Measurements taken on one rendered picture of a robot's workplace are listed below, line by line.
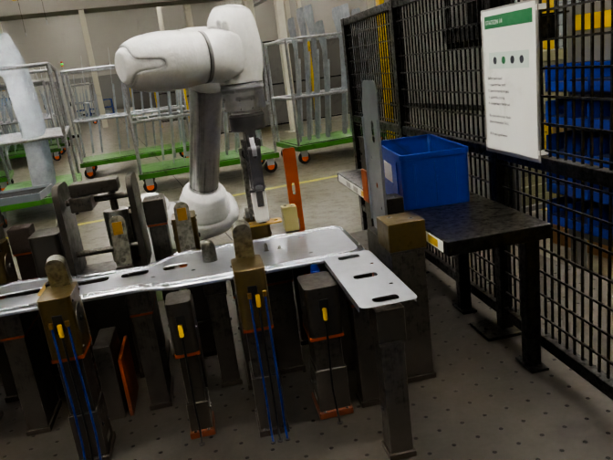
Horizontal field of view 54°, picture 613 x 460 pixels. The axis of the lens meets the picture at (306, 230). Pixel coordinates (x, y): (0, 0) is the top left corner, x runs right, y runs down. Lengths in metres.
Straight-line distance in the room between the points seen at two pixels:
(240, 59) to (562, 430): 0.92
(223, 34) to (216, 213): 0.97
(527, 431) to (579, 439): 0.09
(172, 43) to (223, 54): 0.10
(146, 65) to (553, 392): 1.01
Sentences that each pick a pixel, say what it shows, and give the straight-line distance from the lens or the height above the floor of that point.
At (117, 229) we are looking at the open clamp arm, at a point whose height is 1.07.
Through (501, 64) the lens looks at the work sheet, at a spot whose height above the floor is 1.34.
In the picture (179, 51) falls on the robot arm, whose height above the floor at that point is 1.44.
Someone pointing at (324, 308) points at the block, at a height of 0.94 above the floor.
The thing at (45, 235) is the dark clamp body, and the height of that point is 1.08.
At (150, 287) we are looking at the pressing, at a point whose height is 1.00.
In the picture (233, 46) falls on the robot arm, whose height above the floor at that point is 1.44.
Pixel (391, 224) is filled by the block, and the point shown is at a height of 1.06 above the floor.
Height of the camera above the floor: 1.39
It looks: 15 degrees down
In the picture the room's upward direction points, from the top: 7 degrees counter-clockwise
